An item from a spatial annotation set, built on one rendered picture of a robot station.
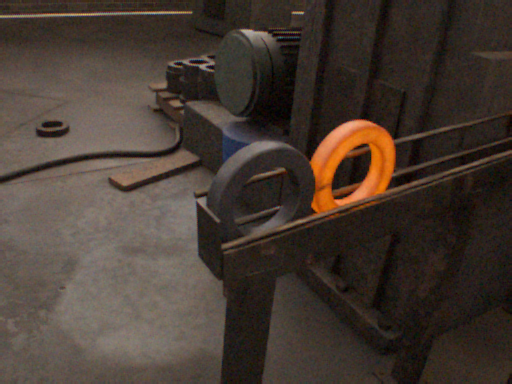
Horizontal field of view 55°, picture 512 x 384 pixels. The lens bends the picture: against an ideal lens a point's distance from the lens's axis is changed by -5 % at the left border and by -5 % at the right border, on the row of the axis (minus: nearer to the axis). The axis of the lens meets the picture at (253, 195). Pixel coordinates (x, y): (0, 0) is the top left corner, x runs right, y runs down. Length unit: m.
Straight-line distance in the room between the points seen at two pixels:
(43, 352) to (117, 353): 0.20
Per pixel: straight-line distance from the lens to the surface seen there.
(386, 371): 1.53
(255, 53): 2.14
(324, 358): 1.53
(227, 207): 0.77
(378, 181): 0.97
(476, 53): 1.26
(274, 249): 0.83
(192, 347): 1.51
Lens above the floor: 1.06
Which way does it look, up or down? 27 degrees down
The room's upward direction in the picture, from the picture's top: 6 degrees clockwise
